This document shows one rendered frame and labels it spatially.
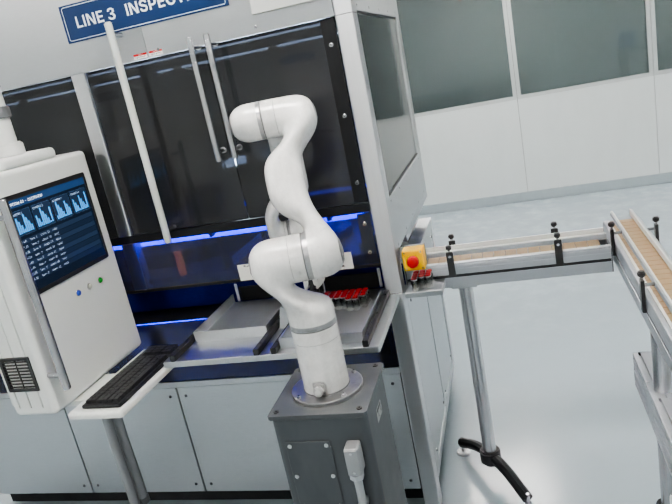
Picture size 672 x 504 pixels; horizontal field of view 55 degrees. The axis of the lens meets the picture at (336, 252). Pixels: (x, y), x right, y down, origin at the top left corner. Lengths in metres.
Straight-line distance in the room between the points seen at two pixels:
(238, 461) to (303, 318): 1.26
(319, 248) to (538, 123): 5.30
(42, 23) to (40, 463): 1.86
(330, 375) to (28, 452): 1.91
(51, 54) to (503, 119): 4.93
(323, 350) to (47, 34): 1.50
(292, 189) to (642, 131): 5.49
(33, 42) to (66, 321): 0.98
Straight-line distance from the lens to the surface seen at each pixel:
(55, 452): 3.18
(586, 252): 2.26
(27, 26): 2.56
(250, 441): 2.67
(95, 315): 2.36
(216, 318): 2.34
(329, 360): 1.63
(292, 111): 1.68
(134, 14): 2.33
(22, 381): 2.24
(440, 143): 6.73
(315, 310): 1.58
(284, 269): 1.54
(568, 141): 6.74
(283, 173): 1.61
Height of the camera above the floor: 1.65
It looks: 16 degrees down
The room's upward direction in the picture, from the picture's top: 12 degrees counter-clockwise
